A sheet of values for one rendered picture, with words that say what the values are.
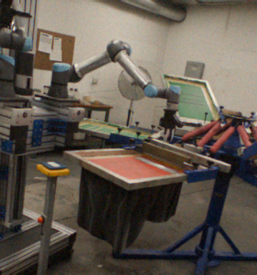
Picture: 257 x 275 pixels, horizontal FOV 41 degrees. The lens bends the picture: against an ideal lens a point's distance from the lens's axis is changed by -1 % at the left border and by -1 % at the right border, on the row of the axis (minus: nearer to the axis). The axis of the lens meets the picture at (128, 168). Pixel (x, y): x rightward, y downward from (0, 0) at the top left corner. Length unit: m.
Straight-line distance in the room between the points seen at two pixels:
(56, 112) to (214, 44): 5.11
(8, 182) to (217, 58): 5.36
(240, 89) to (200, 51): 1.20
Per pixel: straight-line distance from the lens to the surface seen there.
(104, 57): 2.44
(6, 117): 2.06
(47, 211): 1.96
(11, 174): 2.44
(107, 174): 1.81
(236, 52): 6.88
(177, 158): 2.22
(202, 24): 7.43
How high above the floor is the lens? 1.51
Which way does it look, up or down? 16 degrees down
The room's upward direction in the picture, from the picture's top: 10 degrees clockwise
